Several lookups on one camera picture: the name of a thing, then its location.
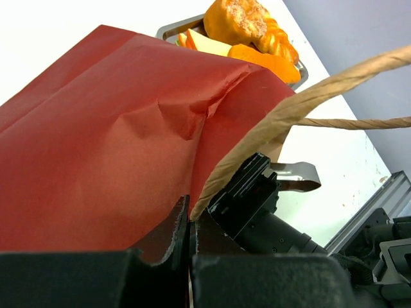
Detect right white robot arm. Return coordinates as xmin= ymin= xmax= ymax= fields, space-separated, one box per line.
xmin=207 ymin=153 xmax=325 ymax=253

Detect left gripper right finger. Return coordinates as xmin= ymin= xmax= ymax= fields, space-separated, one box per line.
xmin=190 ymin=214 xmax=356 ymax=307

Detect triangular fake sandwich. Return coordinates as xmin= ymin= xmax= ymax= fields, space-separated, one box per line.
xmin=175 ymin=29 xmax=232 ymax=56

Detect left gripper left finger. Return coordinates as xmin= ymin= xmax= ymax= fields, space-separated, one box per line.
xmin=1 ymin=196 xmax=189 ymax=307

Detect round fake bread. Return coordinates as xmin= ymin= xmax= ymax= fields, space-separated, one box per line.
xmin=203 ymin=0 xmax=268 ymax=45

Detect silver metal tray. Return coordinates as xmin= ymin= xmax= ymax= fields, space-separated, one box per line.
xmin=155 ymin=14 xmax=309 ymax=90

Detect long orange fake bread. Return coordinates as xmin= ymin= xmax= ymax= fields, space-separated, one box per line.
xmin=227 ymin=44 xmax=301 ymax=84

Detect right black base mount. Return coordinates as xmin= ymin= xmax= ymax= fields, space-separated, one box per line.
xmin=331 ymin=209 xmax=410 ymax=307

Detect red paper bag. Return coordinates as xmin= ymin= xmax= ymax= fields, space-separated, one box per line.
xmin=1 ymin=26 xmax=293 ymax=252

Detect aluminium frame rail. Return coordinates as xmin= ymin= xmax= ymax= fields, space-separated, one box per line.
xmin=325 ymin=171 xmax=410 ymax=254

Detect silver metal tongs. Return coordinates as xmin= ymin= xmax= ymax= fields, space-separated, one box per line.
xmin=270 ymin=162 xmax=321 ymax=193

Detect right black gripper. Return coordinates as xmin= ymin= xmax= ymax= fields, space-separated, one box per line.
xmin=207 ymin=153 xmax=279 ymax=239

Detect twisted fake bread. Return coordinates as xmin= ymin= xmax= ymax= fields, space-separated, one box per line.
xmin=254 ymin=17 xmax=299 ymax=65

